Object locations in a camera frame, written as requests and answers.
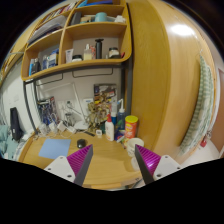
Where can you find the green white hanging towel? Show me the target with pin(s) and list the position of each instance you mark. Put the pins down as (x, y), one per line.
(203, 110)

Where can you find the blue spray bottle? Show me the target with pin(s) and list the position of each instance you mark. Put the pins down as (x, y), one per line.
(121, 115)

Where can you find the teal cup on shelf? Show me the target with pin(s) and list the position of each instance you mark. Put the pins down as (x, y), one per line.
(101, 17)

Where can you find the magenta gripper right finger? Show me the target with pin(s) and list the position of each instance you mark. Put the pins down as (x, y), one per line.
(154, 167)

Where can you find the white power adapter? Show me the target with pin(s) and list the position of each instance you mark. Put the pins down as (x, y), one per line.
(61, 126)

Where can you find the white cosmetic tube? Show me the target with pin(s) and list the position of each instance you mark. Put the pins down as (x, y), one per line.
(69, 55)

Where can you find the white glue bottle red cap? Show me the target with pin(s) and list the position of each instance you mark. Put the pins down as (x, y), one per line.
(109, 128)

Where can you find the blue mouse pad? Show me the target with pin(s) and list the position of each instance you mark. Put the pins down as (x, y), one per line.
(53, 148)

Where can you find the wooden wall shelf unit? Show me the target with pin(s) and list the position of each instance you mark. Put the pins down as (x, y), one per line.
(115, 34)

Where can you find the yellow red chips can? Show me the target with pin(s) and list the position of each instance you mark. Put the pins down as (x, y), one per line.
(130, 126)

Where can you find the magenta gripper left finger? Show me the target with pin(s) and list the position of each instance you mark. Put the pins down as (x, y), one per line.
(74, 167)

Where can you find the black thermos bottle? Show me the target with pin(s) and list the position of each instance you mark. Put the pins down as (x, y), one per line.
(98, 47)

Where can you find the wooden wardrobe panel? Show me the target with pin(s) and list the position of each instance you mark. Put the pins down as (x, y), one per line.
(167, 49)

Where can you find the black computer mouse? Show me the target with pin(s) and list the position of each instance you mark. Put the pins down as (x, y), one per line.
(81, 143)

